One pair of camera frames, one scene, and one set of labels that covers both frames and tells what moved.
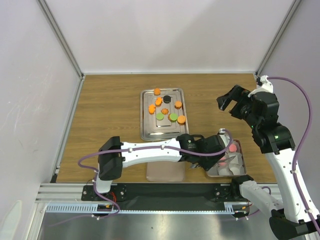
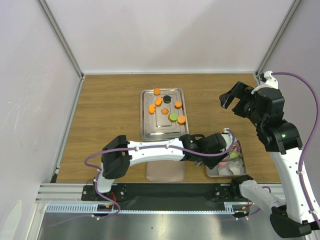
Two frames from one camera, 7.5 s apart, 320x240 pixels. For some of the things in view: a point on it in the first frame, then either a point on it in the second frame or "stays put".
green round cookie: [159, 116] → [233, 155]
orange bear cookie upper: [158, 101] stays put
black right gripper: [237, 94] stays put
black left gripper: [206, 165] stays put
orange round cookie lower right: [181, 119] stays put
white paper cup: [237, 160] → [236, 165]
